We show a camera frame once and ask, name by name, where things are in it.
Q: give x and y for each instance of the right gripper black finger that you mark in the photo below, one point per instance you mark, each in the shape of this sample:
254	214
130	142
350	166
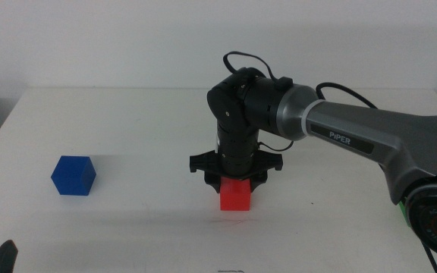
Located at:
212	181
258	180

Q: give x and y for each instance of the red cube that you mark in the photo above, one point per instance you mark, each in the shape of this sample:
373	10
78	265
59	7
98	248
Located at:
235	199

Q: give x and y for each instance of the blue cube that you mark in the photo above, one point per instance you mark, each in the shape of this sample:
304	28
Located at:
72	176

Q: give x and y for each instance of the green cube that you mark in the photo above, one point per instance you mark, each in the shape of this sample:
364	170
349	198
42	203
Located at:
403	213

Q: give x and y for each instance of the grey and black right arm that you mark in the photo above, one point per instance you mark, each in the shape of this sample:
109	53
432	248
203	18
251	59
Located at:
355	129

